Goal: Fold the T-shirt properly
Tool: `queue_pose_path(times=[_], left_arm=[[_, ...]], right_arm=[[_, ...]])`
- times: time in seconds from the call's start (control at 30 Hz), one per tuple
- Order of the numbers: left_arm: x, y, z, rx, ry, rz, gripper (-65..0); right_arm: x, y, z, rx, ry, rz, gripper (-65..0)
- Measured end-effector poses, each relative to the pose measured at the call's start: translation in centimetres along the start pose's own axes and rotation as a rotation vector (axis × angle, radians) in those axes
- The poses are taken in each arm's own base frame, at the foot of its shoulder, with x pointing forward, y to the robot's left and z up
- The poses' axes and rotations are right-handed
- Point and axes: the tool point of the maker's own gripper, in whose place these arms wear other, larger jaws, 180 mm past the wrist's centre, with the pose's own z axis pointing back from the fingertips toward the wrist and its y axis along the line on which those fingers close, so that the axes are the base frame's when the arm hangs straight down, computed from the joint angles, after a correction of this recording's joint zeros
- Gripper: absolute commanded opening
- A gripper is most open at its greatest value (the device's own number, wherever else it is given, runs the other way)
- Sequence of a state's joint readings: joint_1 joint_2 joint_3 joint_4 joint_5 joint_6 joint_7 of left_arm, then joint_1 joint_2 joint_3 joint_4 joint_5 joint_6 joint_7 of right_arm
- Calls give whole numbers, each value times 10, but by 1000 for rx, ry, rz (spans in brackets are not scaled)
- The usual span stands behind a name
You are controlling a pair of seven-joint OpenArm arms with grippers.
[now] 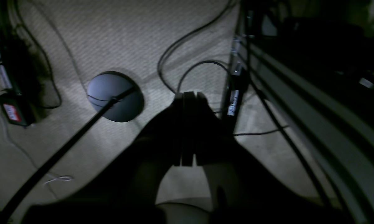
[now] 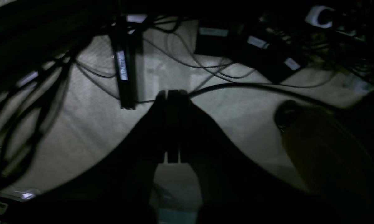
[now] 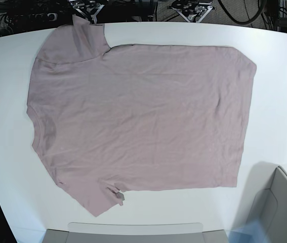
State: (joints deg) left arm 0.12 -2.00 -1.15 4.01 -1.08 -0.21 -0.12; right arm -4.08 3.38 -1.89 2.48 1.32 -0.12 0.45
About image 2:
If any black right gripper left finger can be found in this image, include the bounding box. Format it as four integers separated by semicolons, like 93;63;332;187
6;91;166;224

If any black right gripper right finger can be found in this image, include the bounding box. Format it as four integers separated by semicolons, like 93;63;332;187
181;90;343;224

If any black power strip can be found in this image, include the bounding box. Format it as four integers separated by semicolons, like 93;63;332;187
195;26;308;84

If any thick black cable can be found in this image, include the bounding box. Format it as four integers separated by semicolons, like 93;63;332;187
188;83;343;113

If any black aluminium frame post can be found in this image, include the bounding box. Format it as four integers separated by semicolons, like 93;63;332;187
109;17;137;110

